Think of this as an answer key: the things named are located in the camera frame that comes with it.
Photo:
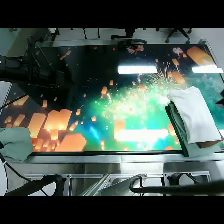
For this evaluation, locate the silver frame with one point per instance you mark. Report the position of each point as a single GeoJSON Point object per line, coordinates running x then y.
{"type": "Point", "coordinates": [100, 159]}

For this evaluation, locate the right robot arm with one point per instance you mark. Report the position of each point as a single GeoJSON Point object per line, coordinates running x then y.
{"type": "Point", "coordinates": [173, 189]}

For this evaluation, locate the black office chair base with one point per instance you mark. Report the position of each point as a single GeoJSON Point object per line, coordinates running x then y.
{"type": "Point", "coordinates": [129, 33]}
{"type": "Point", "coordinates": [178, 32]}

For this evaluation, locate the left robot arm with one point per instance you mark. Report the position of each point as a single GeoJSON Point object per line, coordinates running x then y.
{"type": "Point", "coordinates": [30, 71]}

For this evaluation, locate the white T-shirt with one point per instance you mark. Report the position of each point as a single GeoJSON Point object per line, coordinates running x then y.
{"type": "Point", "coordinates": [196, 115]}

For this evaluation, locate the brown garment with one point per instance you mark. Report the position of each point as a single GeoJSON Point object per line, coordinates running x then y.
{"type": "Point", "coordinates": [208, 144]}

